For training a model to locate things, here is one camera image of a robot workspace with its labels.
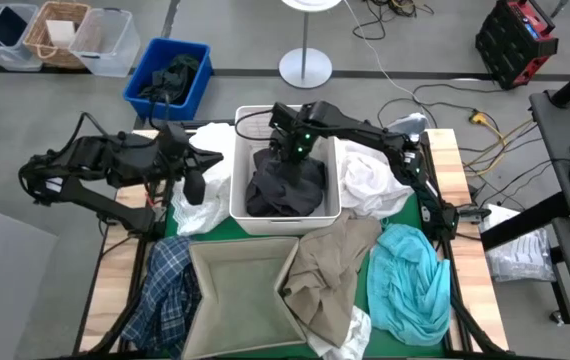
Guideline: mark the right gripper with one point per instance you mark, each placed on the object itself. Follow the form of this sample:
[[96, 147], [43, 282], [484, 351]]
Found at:
[[295, 132]]

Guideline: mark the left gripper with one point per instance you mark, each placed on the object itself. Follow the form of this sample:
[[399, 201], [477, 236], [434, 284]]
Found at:
[[172, 150]]

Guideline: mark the white lace garment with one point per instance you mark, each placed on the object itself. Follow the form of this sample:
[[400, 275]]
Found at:
[[212, 200]]

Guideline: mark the dark grey garment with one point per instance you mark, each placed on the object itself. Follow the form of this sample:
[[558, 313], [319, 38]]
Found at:
[[280, 192]]

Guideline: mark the smooth white shirt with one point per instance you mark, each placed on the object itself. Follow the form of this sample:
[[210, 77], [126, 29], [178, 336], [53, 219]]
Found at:
[[370, 185]]

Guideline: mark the blue plaid shirt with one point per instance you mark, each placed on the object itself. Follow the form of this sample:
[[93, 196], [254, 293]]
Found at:
[[167, 295]]

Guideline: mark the beige trousers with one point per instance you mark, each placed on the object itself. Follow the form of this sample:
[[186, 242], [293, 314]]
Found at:
[[325, 280]]

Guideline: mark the turquoise garment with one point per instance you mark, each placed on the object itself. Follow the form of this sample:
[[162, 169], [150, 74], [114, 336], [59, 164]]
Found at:
[[407, 290]]

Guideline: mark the small white garment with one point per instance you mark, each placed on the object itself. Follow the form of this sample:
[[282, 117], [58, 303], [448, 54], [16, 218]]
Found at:
[[352, 335]]

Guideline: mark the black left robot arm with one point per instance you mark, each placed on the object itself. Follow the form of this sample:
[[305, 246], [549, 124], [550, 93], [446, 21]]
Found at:
[[110, 160]]

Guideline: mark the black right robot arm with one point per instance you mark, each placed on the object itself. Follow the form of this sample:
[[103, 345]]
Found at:
[[365, 132]]

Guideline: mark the white plastic laundry basket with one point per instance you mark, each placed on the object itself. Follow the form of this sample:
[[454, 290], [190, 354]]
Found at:
[[237, 190]]

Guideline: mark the dark green garment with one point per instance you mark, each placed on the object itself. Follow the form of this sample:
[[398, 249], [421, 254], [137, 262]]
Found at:
[[172, 80]]

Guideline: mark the blue plastic bin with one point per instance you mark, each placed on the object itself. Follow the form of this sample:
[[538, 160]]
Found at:
[[137, 92]]

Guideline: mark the grey-headed desk lamp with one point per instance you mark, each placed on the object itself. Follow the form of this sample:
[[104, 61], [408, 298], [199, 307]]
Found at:
[[407, 122]]

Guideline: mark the beige fabric storage bin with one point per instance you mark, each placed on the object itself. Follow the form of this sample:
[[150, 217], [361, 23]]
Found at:
[[242, 295]]

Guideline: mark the empty clear plastic bin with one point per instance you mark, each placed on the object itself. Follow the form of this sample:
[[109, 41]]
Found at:
[[107, 42]]

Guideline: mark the yellow power strip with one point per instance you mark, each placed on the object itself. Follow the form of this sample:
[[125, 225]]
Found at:
[[478, 118]]

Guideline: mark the white paper box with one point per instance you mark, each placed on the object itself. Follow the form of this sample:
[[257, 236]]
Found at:
[[60, 32]]

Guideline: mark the wicker basket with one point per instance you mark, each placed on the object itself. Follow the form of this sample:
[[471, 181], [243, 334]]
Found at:
[[37, 45]]

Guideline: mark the clear plastic bin with lid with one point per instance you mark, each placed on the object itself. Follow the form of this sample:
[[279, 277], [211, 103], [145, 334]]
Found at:
[[10, 57]]

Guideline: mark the red and black toolbox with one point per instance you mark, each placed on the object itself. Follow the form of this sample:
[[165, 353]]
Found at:
[[510, 45]]

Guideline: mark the dark rectangular box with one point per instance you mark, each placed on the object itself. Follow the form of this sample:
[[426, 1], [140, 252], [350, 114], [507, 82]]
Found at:
[[7, 25]]

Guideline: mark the green table mat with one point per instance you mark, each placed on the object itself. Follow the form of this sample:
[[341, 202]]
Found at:
[[405, 350]]

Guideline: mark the clear plastic bag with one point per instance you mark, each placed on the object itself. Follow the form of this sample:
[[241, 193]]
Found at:
[[520, 250]]

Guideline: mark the black side table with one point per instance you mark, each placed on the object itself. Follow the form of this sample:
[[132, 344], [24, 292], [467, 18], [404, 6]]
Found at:
[[565, 145]]

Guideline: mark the white round pedestal stand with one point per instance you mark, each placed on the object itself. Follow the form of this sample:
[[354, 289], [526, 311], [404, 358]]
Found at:
[[305, 67]]

